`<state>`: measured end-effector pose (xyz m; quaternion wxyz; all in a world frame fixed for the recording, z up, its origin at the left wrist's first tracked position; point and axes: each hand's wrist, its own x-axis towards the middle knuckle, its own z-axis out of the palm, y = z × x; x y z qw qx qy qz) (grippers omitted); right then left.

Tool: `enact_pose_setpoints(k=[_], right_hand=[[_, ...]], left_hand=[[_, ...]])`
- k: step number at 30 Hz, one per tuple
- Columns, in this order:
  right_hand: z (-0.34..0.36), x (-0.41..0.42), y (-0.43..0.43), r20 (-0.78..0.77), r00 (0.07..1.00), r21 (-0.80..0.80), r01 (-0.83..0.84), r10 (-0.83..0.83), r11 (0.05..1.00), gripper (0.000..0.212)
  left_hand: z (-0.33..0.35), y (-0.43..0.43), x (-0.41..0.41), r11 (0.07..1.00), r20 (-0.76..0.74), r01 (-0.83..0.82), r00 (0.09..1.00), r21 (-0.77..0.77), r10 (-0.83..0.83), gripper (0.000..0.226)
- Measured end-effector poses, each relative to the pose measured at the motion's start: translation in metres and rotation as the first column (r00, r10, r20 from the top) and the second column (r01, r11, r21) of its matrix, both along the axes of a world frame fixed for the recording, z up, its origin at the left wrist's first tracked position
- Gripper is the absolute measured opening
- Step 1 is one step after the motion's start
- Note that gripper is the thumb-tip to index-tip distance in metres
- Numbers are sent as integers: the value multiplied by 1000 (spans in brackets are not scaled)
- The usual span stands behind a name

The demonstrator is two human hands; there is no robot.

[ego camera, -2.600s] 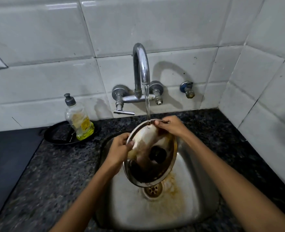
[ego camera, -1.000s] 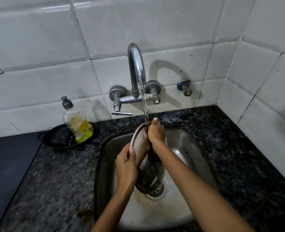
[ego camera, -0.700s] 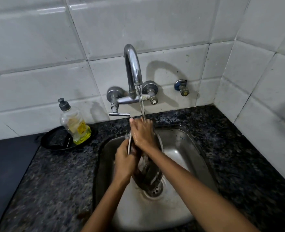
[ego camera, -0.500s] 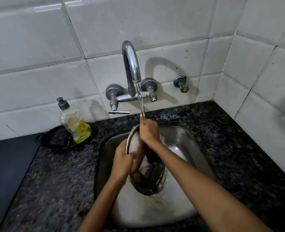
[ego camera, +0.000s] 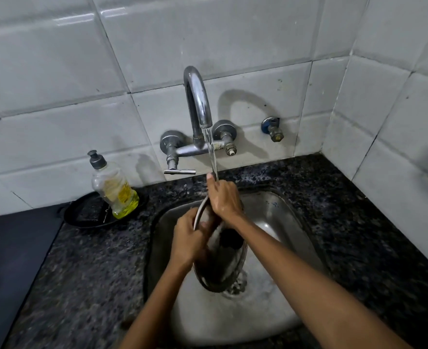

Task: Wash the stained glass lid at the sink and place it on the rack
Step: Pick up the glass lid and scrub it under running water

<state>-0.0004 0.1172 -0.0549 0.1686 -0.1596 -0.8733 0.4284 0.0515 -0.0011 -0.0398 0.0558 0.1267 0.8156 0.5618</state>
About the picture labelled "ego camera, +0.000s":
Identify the person's right hand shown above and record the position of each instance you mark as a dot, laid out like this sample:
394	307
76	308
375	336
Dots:
224	199

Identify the person's left hand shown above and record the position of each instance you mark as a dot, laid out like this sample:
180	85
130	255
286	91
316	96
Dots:
186	240

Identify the person's right fingers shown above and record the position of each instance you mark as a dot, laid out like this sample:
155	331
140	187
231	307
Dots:
211	185

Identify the person's left fingers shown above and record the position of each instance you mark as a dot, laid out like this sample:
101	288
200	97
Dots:
201	226

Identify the round steel plate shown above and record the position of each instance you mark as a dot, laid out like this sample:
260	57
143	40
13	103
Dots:
219	250

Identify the person's right forearm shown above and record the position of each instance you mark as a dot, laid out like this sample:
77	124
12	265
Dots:
308	287

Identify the person's left forearm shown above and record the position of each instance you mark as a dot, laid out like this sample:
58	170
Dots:
155	305

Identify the sink drain strainer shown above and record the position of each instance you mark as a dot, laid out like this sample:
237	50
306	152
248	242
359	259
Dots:
237	285

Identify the blue angle valve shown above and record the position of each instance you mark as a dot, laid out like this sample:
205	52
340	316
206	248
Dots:
272	128

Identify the stainless steel sink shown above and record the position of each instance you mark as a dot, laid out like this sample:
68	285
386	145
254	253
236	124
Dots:
243	301

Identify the yellow dish soap bottle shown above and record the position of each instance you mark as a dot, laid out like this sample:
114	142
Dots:
114	187

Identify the black round tray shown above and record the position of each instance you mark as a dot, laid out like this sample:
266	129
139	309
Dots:
90	212

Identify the dark stove top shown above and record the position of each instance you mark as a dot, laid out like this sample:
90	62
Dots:
12	272

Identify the chrome wall tap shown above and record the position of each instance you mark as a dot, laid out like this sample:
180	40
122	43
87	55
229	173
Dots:
197	130

